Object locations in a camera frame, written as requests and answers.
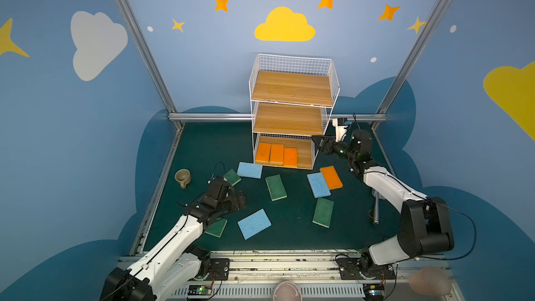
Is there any green sponge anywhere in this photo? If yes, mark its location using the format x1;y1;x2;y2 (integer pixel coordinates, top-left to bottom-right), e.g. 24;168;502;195
313;197;334;228
224;169;241;186
266;174;287;202
205;218;228;238

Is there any orange sponge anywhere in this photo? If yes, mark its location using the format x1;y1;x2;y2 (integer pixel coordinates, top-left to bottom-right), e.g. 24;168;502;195
255;142;272;164
284;147;298;168
270;144;285;166
320;166;343;190

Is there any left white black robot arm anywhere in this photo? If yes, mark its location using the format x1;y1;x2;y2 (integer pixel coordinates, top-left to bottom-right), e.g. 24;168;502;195
100;176;247;300

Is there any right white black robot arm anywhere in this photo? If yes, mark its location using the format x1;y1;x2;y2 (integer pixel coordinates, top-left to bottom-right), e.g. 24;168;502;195
312;130;454;272

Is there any blue sponge near shelf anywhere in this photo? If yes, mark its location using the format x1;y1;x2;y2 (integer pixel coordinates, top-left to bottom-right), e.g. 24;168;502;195
237;162;263;179

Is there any blue sponge front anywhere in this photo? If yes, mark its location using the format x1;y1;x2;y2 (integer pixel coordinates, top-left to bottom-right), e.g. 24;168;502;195
238;209;272;240

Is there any beige ceramic mug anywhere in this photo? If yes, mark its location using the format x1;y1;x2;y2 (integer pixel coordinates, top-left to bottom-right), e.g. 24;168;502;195
174;169;192;189

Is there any blue sponge right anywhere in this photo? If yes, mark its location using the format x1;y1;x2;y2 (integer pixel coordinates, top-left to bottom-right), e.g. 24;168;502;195
307;172;331;199

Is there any silver metal scoop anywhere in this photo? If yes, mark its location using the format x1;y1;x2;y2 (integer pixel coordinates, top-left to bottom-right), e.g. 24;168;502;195
373;190;381;225

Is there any left green circuit board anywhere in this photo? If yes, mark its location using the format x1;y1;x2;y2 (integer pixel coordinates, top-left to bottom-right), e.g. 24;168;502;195
187;285;213;298

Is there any green circuit board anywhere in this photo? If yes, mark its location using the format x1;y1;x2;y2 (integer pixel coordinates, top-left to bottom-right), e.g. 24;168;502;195
187;285;213;298
362;284;385;301

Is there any pink bowl front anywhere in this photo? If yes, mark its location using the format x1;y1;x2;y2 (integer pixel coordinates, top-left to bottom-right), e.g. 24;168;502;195
273;281;302;301

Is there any right green circuit board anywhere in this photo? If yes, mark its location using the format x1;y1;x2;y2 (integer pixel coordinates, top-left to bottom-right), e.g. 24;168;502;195
362;284;385;301

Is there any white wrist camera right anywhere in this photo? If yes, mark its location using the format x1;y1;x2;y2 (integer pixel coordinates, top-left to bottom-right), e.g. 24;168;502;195
332;118;351;142

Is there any white wire wooden shelf rack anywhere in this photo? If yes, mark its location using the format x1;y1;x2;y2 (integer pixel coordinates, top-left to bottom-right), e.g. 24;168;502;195
249;54;340;170

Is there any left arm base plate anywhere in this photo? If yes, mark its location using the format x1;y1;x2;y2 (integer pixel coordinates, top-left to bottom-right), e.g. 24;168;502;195
195;258;230;281

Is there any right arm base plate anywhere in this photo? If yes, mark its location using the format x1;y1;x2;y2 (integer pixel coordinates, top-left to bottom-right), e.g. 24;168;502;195
334;256;397;280

